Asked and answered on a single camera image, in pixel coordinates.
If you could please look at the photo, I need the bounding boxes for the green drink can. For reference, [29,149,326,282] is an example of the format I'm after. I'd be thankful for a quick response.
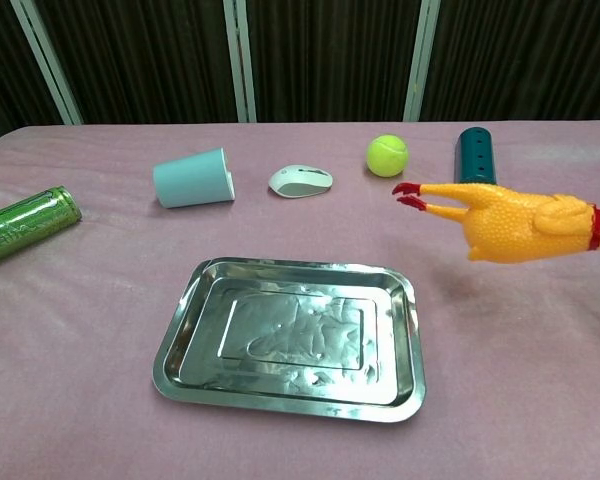
[0,185,83,270]

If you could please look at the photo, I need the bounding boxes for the stainless steel rectangular tray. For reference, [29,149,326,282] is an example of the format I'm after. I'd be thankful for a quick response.
[152,257,427,424]

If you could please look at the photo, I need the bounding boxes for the yellow-green tennis ball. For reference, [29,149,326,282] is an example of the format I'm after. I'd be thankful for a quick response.
[365,133,410,178]

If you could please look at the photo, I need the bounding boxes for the grey aluminium partition post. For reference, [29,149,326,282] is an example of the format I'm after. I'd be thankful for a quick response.
[222,0,258,124]
[403,0,441,122]
[9,0,84,126]

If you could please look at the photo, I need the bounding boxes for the pink fleece table cloth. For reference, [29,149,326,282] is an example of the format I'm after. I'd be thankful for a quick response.
[0,119,600,480]

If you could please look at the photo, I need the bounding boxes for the dark teal cylindrical holder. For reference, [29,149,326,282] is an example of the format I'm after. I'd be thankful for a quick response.
[453,126,498,185]

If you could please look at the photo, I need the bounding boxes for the light blue plastic cup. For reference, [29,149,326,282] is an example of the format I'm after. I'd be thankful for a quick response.
[152,146,236,209]

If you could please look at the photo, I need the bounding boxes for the yellow rubber chicken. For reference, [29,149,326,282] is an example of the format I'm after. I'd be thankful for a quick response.
[391,180,600,264]

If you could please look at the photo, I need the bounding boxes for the white computer mouse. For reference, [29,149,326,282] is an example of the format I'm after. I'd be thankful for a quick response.
[267,164,334,198]

